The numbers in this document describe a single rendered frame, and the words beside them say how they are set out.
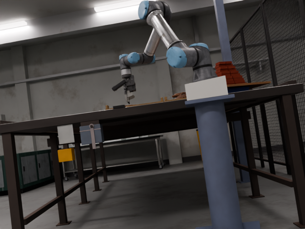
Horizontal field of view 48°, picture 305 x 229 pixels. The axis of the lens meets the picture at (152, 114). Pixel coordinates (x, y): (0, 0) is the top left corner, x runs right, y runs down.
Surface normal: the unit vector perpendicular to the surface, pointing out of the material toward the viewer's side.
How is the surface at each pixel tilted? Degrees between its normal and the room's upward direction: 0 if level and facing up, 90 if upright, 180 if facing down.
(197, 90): 90
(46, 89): 90
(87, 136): 90
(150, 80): 90
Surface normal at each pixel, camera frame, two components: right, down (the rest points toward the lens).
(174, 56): -0.76, 0.22
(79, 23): -0.13, -0.04
